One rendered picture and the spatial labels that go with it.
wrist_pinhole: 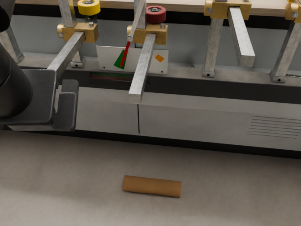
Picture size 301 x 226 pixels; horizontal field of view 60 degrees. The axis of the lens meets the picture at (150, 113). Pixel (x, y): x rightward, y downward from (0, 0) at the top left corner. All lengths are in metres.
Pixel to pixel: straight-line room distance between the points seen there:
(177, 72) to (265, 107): 0.39
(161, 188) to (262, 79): 0.73
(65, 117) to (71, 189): 1.22
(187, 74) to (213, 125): 0.54
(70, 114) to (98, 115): 1.20
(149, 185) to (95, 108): 0.51
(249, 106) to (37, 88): 0.93
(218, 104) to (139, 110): 0.49
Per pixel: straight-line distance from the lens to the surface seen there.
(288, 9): 0.95
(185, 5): 1.05
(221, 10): 0.88
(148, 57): 0.77
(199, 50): 1.19
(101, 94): 1.14
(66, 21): 0.99
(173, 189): 1.39
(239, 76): 1.03
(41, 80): 0.32
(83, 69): 1.05
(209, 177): 1.54
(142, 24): 0.91
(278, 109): 1.17
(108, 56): 0.99
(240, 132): 1.52
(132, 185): 1.40
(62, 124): 0.32
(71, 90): 0.34
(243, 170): 1.62
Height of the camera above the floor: 1.25
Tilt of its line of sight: 42 degrees down
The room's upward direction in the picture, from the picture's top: straight up
